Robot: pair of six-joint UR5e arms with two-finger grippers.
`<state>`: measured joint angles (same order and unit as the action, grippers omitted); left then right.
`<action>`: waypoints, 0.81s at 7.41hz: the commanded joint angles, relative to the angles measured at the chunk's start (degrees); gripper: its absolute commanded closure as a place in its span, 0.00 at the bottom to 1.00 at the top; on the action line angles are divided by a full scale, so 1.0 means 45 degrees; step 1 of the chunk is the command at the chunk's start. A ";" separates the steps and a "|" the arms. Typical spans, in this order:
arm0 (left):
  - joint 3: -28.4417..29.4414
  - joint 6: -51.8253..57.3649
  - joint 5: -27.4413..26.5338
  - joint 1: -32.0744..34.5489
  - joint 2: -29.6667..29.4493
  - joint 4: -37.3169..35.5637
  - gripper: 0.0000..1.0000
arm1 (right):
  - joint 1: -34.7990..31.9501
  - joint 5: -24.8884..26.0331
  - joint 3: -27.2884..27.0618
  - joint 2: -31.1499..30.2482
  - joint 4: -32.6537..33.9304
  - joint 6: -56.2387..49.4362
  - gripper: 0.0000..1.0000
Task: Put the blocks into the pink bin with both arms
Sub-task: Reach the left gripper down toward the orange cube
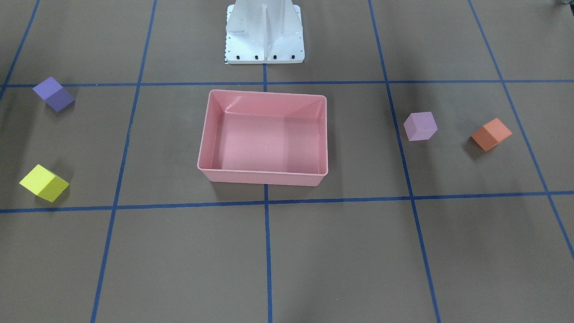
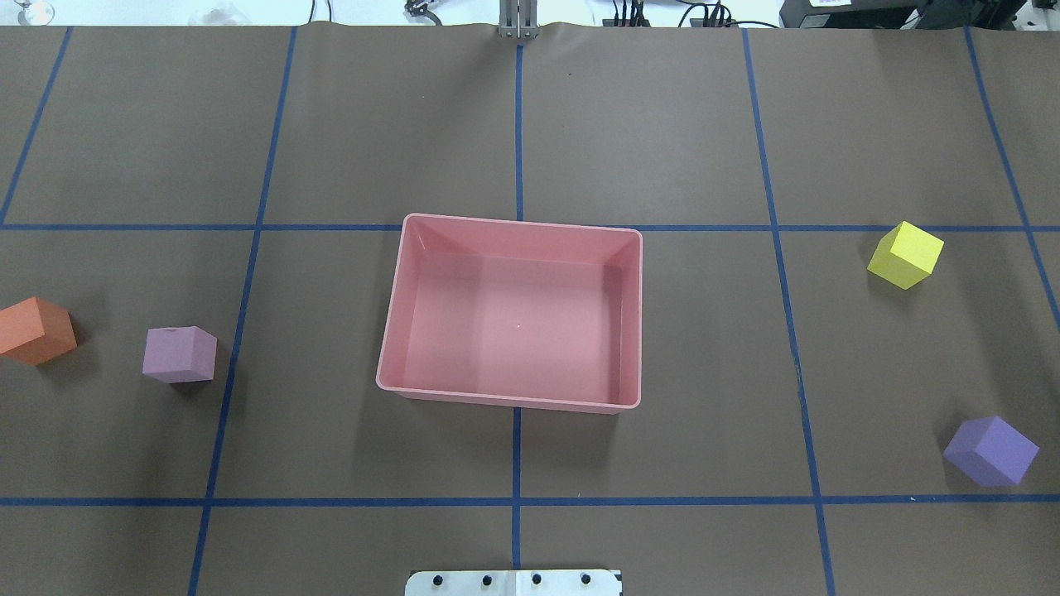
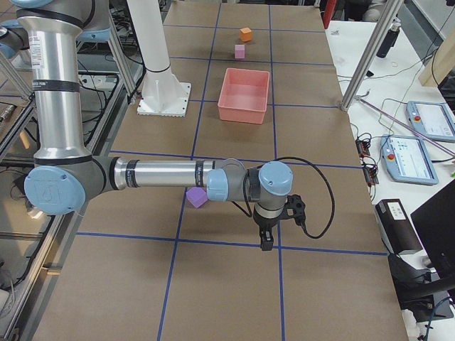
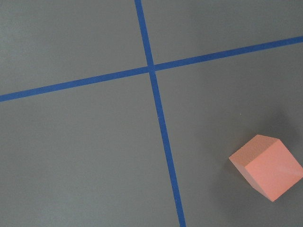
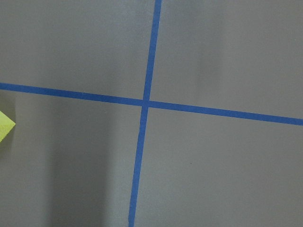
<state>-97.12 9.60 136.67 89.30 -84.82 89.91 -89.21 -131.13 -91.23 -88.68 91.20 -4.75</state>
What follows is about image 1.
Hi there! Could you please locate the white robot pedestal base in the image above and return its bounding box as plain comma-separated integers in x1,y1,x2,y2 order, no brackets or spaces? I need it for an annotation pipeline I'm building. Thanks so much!
224,0,305,64

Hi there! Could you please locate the yellow foam block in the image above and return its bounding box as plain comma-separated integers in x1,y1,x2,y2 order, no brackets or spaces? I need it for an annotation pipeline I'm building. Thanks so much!
20,164,70,202

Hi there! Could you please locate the dark purple foam block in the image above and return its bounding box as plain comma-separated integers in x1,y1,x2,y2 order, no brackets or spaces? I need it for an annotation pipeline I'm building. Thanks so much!
32,76,74,113

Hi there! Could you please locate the orange foam block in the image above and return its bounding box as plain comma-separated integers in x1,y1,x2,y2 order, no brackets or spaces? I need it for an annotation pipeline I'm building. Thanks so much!
471,118,512,152

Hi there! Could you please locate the light pink foam block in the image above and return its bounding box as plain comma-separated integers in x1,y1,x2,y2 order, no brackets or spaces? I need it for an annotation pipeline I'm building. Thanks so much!
403,112,438,141

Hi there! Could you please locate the pink plastic bin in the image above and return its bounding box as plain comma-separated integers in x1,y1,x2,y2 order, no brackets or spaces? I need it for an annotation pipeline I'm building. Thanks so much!
197,89,329,187

